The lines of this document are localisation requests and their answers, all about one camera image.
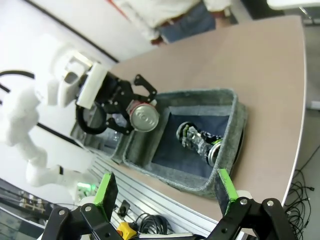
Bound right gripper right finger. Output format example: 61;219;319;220
209;168;296;240

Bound blue jeans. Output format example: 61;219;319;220
158;3;217;45

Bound coiled black cable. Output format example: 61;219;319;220
136;213;169;235

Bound black looped gripper cable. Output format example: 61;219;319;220
75;103;106;136

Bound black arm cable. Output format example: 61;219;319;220
0;70;36;81

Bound tangled black floor cables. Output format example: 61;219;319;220
283;149;320;232

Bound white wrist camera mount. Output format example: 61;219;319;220
75;62;109;110

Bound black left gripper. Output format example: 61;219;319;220
95;71;158;136

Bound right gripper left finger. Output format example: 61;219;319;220
47;172;121;240

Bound person in jeans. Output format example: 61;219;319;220
107;0;236;47

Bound small black device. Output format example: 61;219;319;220
117;199;131;217

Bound white table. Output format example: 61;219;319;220
266;0;320;9

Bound red crushed can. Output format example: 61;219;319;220
126;99;161;133

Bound black crushed can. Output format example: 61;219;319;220
176;121;224;167

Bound yellow emergency stop button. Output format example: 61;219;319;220
117;221;138;239

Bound grey basket labelled Can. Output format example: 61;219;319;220
121;87;249;200

